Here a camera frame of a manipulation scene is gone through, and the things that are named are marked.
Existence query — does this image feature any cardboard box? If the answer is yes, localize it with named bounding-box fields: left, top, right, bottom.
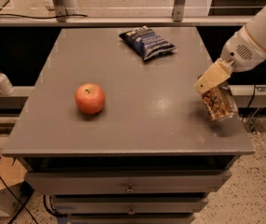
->
left=0, top=157, right=26, bottom=217

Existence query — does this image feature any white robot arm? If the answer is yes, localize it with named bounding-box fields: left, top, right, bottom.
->
left=194, top=6, right=266, bottom=94

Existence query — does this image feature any orange soda can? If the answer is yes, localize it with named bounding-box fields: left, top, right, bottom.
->
left=202, top=82, right=238, bottom=121

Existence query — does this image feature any blue chip bag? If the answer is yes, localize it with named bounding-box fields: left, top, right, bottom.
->
left=119, top=26, right=176, bottom=61

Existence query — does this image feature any black floor cable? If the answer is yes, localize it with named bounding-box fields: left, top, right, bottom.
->
left=0, top=131, right=40, bottom=224

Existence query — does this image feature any black cable on ledge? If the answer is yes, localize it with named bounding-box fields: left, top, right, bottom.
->
left=0, top=0, right=89, bottom=21

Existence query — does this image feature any red apple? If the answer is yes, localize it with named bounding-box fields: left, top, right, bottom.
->
left=75, top=83, right=105, bottom=115

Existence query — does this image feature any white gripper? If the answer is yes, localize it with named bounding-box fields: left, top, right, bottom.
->
left=194, top=29, right=266, bottom=94

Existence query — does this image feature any white pump bottle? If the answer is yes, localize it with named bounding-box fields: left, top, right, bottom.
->
left=0, top=72, right=14, bottom=96

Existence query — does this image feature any metal frame post right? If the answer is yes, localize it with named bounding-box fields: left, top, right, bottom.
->
left=172, top=0, right=186, bottom=22

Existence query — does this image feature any metal frame post left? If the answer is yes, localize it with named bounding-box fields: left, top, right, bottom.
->
left=52, top=0, right=67, bottom=22

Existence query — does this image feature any metal frame post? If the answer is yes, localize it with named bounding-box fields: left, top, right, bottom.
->
left=52, top=0, right=67, bottom=22
left=172, top=0, right=186, bottom=22

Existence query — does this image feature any grey drawer cabinet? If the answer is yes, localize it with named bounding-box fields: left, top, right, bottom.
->
left=4, top=27, right=254, bottom=224

